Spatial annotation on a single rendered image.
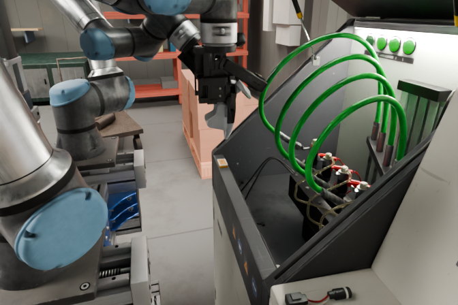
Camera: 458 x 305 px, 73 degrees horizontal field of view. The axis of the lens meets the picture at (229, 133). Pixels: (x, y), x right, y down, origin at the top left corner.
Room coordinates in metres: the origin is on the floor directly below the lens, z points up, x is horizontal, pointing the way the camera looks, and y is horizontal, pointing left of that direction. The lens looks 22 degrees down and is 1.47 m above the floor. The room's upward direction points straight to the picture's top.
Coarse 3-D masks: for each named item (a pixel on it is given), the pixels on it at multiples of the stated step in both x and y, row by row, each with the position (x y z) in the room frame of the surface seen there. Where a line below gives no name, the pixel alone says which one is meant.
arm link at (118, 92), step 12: (108, 60) 1.03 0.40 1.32; (96, 72) 1.01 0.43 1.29; (108, 72) 1.01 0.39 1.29; (120, 72) 1.04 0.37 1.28; (96, 84) 0.98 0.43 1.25; (108, 84) 1.00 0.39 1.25; (120, 84) 1.02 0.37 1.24; (132, 84) 1.06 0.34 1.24; (108, 96) 0.97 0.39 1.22; (120, 96) 1.01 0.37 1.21; (132, 96) 1.04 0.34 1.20; (108, 108) 0.97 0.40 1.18; (120, 108) 1.02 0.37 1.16
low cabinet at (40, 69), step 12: (24, 60) 5.39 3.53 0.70; (36, 60) 5.39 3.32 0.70; (48, 60) 5.39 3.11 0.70; (72, 60) 5.39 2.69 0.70; (84, 60) 5.39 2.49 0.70; (24, 72) 4.90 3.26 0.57; (36, 72) 4.95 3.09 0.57; (48, 72) 5.00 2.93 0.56; (72, 72) 5.09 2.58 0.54; (84, 72) 5.14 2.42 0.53; (36, 84) 4.94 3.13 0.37; (48, 84) 4.99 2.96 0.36; (36, 96) 4.93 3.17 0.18; (48, 96) 4.98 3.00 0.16
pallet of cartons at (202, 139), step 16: (192, 80) 3.12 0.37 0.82; (192, 96) 2.89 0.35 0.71; (240, 96) 2.66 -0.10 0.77; (192, 112) 2.95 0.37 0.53; (240, 112) 2.66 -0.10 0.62; (192, 128) 3.19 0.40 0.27; (208, 128) 2.59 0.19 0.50; (192, 144) 3.02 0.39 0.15; (208, 144) 2.59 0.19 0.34; (208, 160) 2.59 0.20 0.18; (208, 176) 2.55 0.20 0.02
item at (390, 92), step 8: (368, 72) 0.69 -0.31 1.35; (344, 80) 0.68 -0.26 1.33; (352, 80) 0.68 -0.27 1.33; (384, 80) 0.69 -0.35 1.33; (336, 88) 0.67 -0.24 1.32; (392, 88) 0.70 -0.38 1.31; (320, 96) 0.67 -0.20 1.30; (328, 96) 0.67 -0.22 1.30; (392, 96) 0.70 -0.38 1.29; (312, 104) 0.66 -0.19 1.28; (304, 112) 0.66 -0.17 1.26; (392, 112) 0.71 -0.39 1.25; (304, 120) 0.65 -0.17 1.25; (392, 120) 0.71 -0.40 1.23; (296, 128) 0.65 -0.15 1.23; (392, 128) 0.71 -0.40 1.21; (296, 136) 0.65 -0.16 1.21; (392, 136) 0.71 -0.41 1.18; (392, 144) 0.71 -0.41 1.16; (288, 152) 0.65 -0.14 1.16; (384, 152) 0.71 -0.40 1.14; (392, 152) 0.71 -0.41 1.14; (384, 160) 0.71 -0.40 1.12; (296, 168) 0.65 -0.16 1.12; (304, 176) 0.66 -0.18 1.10; (312, 176) 0.66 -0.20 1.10; (320, 184) 0.67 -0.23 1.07; (328, 184) 0.67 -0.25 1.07
